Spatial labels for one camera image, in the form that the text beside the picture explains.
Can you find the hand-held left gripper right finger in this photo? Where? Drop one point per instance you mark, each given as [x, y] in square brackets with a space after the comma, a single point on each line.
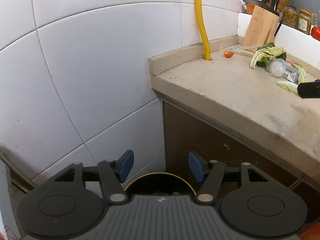
[196, 166]

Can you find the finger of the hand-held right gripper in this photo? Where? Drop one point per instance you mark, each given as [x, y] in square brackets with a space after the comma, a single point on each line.
[310, 89]

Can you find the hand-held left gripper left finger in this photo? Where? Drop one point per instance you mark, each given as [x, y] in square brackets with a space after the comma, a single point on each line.
[126, 166]

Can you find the small pale cabbage leaf piece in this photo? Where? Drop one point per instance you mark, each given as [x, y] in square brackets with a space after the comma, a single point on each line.
[287, 86]

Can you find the black trash bin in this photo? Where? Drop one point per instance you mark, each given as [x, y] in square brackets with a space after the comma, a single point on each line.
[160, 182]

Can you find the long pale cabbage leaf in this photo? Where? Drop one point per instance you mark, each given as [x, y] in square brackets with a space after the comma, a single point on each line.
[301, 71]

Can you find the red and blue drink carton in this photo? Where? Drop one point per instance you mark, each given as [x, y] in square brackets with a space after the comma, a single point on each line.
[290, 73]

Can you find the brown kitchen cabinet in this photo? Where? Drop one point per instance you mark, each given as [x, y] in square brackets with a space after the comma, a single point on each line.
[225, 142]

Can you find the crumpled clear plastic bag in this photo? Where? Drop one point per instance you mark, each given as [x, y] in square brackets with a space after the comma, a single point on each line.
[276, 67]

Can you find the dark green leafy vegetable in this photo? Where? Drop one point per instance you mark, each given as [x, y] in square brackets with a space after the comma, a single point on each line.
[263, 60]

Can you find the red tomato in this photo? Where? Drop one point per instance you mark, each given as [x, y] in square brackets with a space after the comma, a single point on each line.
[316, 33]

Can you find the jar of green pickles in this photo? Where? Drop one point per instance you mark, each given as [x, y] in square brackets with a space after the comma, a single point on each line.
[304, 22]

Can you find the jar of beige pickles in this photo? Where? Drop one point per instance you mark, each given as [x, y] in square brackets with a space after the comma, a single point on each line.
[290, 17]

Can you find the pale blue flat strip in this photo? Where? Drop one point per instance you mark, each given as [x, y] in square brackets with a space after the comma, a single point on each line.
[242, 47]

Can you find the wooden knife block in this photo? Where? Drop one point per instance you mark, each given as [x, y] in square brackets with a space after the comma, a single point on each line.
[260, 27]

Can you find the orange peel piece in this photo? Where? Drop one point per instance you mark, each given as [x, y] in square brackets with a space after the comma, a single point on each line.
[228, 54]

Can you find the dark rimmed bowl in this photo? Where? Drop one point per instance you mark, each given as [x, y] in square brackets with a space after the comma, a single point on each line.
[251, 6]

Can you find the yellow pipe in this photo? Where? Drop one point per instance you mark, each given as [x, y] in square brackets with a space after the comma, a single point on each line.
[202, 25]

